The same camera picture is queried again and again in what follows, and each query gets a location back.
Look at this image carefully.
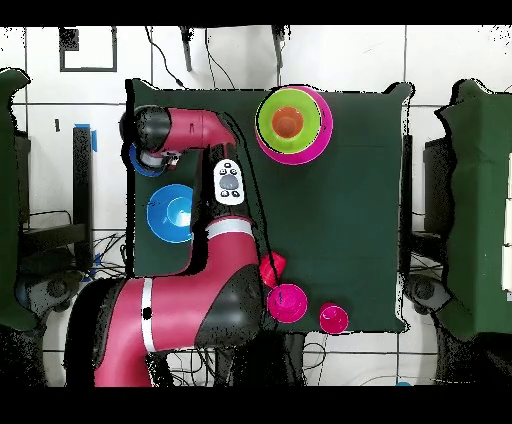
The small dark blue bowl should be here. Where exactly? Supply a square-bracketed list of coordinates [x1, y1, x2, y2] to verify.
[128, 142, 169, 178]

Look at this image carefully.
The light blue bowl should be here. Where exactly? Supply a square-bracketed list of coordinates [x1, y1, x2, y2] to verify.
[145, 183, 194, 244]

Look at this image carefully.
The green bowl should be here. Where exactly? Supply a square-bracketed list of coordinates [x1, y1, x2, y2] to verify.
[255, 86, 324, 155]

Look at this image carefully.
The orange cup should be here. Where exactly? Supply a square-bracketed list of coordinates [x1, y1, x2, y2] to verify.
[270, 105, 305, 139]

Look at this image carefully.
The large pink bowl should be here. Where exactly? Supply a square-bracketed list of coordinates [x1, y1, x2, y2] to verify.
[253, 84, 334, 166]

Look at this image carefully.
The red cup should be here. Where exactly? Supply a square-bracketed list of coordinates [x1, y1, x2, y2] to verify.
[318, 302, 350, 335]
[258, 250, 288, 289]

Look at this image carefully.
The black metal stand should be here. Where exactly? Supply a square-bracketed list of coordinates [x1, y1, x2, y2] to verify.
[19, 125, 94, 271]

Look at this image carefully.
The black stand leg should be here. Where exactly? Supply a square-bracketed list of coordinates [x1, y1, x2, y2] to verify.
[178, 26, 194, 73]
[270, 26, 286, 70]

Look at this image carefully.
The dark green table cloth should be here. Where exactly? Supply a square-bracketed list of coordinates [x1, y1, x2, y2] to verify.
[434, 78, 512, 341]
[0, 67, 38, 333]
[125, 78, 413, 335]

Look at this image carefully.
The small pink bowl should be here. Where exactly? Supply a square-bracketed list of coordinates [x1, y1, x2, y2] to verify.
[266, 283, 309, 324]

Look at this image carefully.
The black cable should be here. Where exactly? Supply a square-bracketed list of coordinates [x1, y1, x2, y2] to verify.
[144, 26, 186, 89]

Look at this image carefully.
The bundle of cables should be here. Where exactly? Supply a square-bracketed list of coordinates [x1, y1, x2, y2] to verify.
[19, 209, 133, 289]

